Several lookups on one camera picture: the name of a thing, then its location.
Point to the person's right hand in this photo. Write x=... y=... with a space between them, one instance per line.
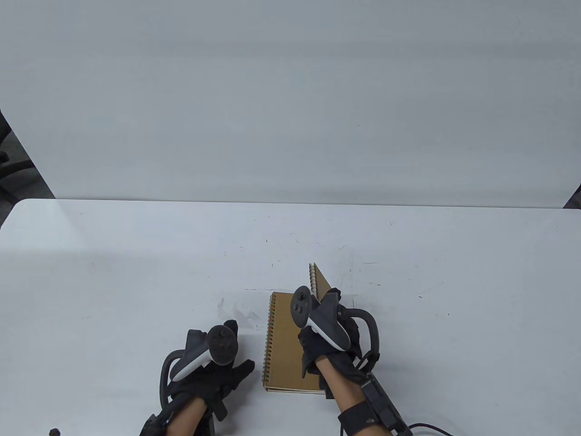
x=313 y=352

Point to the person's left hand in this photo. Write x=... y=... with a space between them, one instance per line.
x=218 y=379

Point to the person's right forearm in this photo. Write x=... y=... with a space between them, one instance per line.
x=340 y=386

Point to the person's left forearm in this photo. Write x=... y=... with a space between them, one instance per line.
x=186 y=415

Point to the white backdrop board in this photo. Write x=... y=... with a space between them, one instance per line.
x=290 y=91

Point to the black office chair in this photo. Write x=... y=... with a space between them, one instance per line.
x=9 y=172

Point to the brown furniture piece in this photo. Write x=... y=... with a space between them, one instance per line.
x=575 y=200

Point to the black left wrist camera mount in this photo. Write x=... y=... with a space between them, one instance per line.
x=150 y=424

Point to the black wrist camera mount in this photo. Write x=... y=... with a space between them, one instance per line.
x=381 y=399
x=150 y=424

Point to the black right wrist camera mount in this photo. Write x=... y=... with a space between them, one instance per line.
x=381 y=399

